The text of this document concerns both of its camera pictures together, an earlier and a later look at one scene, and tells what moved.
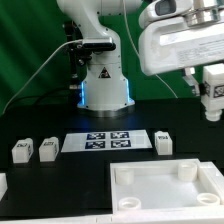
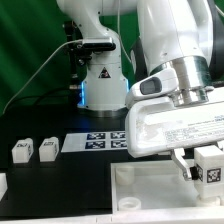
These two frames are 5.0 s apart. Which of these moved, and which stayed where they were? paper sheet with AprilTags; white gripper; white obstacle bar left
Moved: white gripper
Stayed: white obstacle bar left; paper sheet with AprilTags
